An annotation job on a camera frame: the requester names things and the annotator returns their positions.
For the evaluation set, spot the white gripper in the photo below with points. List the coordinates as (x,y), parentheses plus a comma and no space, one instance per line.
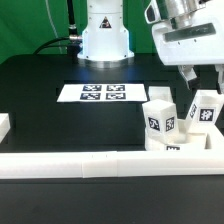
(200,43)

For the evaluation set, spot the white round stool seat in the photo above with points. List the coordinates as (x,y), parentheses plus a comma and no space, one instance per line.
(184,142)

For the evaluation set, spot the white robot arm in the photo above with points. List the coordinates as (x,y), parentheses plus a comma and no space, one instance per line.
(177,11)

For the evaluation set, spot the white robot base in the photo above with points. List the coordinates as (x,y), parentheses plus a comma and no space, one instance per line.
(105,40)

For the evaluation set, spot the white marker sheet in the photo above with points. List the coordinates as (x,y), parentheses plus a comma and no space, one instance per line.
(102,93)

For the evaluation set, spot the white right fence rail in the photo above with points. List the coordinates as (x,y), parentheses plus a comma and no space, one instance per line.
(215,139)

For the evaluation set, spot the white fence rail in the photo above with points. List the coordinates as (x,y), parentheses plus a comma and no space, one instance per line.
(4,125)
(215,139)
(110,164)

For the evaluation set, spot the white front fence rail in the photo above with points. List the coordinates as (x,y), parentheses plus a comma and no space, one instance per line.
(110,164)

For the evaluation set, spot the white left fence rail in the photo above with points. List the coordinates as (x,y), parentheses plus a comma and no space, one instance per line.
(4,125)

